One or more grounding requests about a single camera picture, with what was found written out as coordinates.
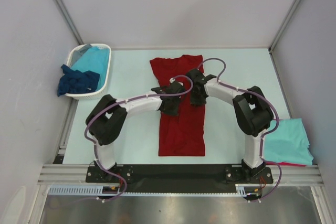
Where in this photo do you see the red t shirt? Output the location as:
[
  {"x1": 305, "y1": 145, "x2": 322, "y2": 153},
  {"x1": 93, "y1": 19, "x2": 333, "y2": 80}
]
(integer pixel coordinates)
[{"x1": 150, "y1": 55, "x2": 205, "y2": 156}]

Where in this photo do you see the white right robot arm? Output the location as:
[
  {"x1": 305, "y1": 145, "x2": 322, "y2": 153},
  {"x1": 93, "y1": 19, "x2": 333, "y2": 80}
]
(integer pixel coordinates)
[{"x1": 186, "y1": 68, "x2": 274, "y2": 183}]

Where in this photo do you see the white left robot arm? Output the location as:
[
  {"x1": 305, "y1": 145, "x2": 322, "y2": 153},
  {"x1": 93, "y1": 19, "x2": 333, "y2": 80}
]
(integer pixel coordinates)
[{"x1": 84, "y1": 80, "x2": 190, "y2": 182}]

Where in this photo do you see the white laundry basket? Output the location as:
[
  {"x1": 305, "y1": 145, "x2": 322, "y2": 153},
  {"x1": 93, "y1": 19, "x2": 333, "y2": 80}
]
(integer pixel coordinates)
[{"x1": 65, "y1": 43, "x2": 112, "y2": 100}]

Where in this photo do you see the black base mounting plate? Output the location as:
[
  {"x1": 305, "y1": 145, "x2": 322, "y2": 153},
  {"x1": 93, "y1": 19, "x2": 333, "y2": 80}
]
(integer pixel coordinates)
[{"x1": 86, "y1": 164, "x2": 274, "y2": 188}]

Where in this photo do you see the turquoise t shirt in basket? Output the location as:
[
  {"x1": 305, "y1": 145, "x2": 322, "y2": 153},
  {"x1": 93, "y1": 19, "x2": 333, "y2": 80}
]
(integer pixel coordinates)
[{"x1": 71, "y1": 46, "x2": 110, "y2": 90}]

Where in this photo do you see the pink folded t shirt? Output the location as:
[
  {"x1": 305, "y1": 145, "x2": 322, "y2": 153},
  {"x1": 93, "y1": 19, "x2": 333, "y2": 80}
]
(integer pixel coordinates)
[{"x1": 278, "y1": 162, "x2": 306, "y2": 167}]

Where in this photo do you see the navy blue t shirt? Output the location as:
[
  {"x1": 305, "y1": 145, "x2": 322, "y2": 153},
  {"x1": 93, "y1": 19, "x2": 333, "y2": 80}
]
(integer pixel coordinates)
[{"x1": 57, "y1": 65, "x2": 100, "y2": 97}]

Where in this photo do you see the light blue folded t shirt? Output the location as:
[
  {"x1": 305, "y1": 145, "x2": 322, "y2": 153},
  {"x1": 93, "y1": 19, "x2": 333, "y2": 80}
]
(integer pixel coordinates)
[{"x1": 263, "y1": 119, "x2": 313, "y2": 166}]

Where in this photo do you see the grey t shirt in basket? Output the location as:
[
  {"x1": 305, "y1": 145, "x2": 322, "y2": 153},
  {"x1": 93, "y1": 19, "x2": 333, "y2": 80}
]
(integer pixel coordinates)
[{"x1": 71, "y1": 44, "x2": 92, "y2": 64}]

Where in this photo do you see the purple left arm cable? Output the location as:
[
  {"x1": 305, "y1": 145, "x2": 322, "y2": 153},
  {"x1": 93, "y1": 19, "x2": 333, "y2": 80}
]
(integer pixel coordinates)
[{"x1": 83, "y1": 75, "x2": 194, "y2": 204}]

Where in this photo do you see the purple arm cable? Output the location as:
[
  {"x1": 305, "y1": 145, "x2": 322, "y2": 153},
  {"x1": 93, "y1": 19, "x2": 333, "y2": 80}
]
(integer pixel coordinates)
[
  {"x1": 196, "y1": 58, "x2": 283, "y2": 204},
  {"x1": 83, "y1": 75, "x2": 194, "y2": 204}
]

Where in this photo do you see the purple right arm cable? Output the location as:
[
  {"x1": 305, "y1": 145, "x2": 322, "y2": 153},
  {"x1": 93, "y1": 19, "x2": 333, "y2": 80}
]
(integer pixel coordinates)
[{"x1": 196, "y1": 58, "x2": 283, "y2": 204}]

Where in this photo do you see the white slotted cable duct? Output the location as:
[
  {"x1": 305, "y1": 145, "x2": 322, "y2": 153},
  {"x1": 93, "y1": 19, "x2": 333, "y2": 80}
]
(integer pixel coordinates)
[{"x1": 49, "y1": 184, "x2": 261, "y2": 197}]

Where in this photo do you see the aluminium frame rail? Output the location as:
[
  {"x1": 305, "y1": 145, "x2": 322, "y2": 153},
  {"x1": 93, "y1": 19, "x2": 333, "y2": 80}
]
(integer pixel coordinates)
[{"x1": 37, "y1": 164, "x2": 324, "y2": 186}]

